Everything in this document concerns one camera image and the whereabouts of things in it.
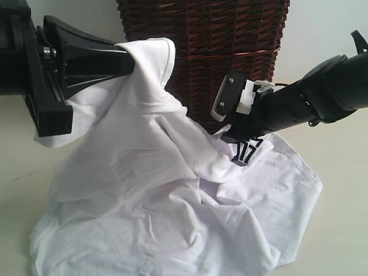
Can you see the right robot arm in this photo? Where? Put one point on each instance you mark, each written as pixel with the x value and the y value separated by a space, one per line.
pixel 332 91

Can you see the white t-shirt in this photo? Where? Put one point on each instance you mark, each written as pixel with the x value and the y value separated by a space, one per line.
pixel 150 192

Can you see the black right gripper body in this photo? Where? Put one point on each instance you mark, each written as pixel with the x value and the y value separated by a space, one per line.
pixel 271 112

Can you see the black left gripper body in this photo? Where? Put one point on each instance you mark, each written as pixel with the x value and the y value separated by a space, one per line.
pixel 28 68

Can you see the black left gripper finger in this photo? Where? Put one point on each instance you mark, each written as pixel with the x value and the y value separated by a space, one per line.
pixel 73 84
pixel 82 55

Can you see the dark brown wicker basket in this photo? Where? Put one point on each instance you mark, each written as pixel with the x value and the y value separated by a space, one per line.
pixel 211 38

